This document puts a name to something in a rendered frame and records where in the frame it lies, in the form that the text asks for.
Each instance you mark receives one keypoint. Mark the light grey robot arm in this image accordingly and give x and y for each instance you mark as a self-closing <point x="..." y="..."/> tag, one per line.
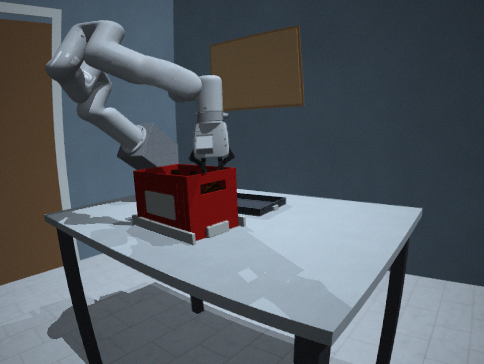
<point x="103" y="53"/>

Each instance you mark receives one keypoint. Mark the red plastic crate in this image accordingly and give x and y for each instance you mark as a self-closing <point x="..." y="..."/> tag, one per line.
<point x="176" y="200"/>

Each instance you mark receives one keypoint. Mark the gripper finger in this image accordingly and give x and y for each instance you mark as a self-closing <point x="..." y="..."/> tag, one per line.
<point x="222" y="163"/>
<point x="201" y="163"/>

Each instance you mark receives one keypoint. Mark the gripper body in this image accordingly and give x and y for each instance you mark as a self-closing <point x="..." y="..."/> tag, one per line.
<point x="220" y="138"/>

